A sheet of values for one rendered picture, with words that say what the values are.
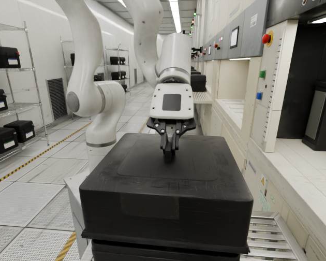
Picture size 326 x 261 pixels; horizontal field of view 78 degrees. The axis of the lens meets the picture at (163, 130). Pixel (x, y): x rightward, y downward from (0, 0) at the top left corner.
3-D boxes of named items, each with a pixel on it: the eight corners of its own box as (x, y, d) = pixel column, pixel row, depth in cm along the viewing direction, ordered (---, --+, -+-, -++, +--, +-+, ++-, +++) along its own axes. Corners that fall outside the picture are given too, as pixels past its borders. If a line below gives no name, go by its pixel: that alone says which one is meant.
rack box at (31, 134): (24, 143, 282) (20, 125, 274) (4, 143, 283) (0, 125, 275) (38, 135, 311) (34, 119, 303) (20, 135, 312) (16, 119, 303)
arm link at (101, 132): (79, 143, 81) (71, 82, 73) (113, 130, 96) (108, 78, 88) (100, 149, 75) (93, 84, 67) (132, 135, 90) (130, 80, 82)
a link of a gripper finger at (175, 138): (173, 122, 46) (171, 150, 43) (187, 122, 45) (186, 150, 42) (173, 128, 49) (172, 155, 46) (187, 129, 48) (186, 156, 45)
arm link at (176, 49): (151, 82, 55) (170, 62, 48) (156, 47, 61) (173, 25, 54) (176, 93, 59) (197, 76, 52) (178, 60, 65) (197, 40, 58)
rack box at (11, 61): (6, 68, 253) (0, 45, 244) (-15, 68, 255) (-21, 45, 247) (24, 68, 281) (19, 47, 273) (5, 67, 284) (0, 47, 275)
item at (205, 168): (126, 161, 64) (123, 121, 60) (222, 167, 61) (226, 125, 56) (79, 238, 36) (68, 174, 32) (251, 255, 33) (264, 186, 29)
